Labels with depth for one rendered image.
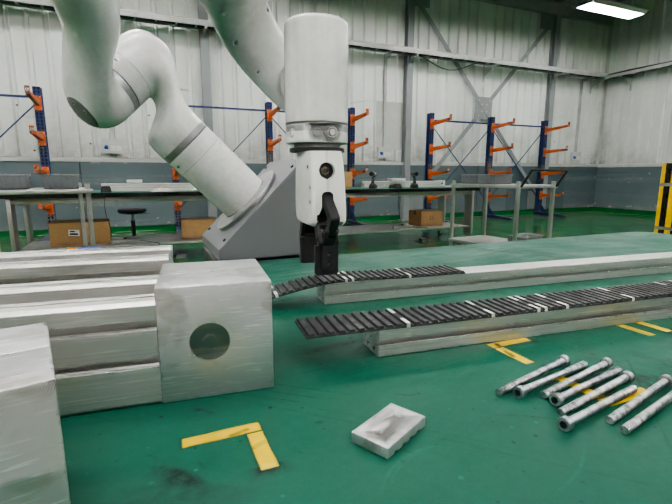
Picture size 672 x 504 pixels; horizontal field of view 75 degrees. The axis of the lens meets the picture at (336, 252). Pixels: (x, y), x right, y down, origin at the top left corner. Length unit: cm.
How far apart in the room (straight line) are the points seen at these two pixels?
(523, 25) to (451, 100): 259
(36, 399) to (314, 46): 48
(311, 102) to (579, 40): 1276
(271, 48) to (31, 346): 52
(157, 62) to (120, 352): 75
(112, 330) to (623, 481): 36
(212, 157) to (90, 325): 68
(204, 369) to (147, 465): 9
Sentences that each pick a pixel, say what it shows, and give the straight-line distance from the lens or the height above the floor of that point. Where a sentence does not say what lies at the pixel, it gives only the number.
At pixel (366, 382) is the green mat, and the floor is 78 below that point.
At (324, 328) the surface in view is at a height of 81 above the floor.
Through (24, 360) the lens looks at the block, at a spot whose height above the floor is 87.
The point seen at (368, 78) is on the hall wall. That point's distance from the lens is 931.
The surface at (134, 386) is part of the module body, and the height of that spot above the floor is 80.
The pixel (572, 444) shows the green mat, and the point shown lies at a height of 78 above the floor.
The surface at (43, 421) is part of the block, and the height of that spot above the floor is 86.
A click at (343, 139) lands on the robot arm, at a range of 59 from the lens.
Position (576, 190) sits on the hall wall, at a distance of 1316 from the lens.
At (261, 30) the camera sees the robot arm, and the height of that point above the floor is 115.
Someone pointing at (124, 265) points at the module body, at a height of 86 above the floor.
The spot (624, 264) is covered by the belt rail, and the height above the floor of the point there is 80.
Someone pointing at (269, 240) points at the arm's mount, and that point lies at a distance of 97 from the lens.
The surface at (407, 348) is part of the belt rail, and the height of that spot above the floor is 79.
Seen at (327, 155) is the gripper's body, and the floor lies 98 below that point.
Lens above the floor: 96
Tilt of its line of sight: 10 degrees down
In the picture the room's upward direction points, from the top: straight up
